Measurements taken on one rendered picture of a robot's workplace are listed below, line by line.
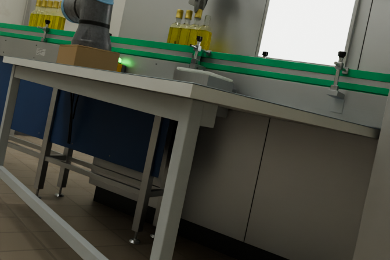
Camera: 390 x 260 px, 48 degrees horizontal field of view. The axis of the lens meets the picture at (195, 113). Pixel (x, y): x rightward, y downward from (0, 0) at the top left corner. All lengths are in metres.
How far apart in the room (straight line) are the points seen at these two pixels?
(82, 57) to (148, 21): 1.03
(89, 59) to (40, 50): 1.10
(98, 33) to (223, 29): 0.81
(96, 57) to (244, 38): 0.84
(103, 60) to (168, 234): 0.79
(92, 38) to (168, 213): 0.81
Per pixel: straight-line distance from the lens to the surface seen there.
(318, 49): 2.05
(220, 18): 2.29
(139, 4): 2.66
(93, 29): 1.67
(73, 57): 1.62
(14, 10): 4.94
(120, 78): 1.26
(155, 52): 2.14
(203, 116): 1.07
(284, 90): 1.87
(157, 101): 1.16
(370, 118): 1.77
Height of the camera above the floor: 0.70
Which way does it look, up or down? 1 degrees down
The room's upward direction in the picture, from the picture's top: 12 degrees clockwise
